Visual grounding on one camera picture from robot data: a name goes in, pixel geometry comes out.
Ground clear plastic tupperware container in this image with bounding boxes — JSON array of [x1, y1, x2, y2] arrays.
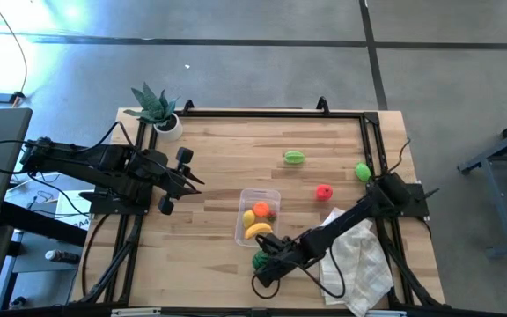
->
[[234, 188, 282, 248]]

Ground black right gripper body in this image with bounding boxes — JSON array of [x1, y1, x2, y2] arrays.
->
[[256, 235, 314, 288]]

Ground snake plant in white pot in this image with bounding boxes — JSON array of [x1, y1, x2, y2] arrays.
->
[[123, 82, 184, 143]]

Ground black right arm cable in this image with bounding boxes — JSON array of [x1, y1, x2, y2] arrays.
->
[[251, 244, 347, 300]]

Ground orange toy pumpkin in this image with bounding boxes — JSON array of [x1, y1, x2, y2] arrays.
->
[[252, 201, 271, 218]]

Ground green toy starfruit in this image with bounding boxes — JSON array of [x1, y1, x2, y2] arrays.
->
[[283, 150, 306, 166]]

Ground light green oval toy fruit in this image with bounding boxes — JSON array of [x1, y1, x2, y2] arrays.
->
[[354, 161, 372, 183]]

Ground black aluminium table frame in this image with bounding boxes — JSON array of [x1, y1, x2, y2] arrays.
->
[[70, 108, 447, 309]]

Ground white checked cloth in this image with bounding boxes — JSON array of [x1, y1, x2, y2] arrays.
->
[[317, 207, 394, 317]]

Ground red plastic apple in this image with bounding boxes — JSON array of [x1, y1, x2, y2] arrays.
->
[[315, 183, 334, 203]]

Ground striped green toy watermelon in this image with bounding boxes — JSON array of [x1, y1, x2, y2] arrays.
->
[[252, 249, 271, 270]]

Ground white printed paper sheet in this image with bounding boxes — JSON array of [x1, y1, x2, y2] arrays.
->
[[55, 189, 100, 230]]

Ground thin yellow floor cable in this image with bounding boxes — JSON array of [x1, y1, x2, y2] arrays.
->
[[0, 0, 29, 96]]

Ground dark bottle with white cap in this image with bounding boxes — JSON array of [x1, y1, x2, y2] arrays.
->
[[44, 249, 82, 264]]

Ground yellow toy banana bunch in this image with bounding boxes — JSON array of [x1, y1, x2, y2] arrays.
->
[[243, 222, 275, 240]]

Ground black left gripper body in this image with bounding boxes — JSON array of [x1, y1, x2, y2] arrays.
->
[[158, 147, 195, 216]]

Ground blue-grey metal stand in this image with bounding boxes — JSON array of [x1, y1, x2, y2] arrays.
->
[[458, 109, 507, 261]]

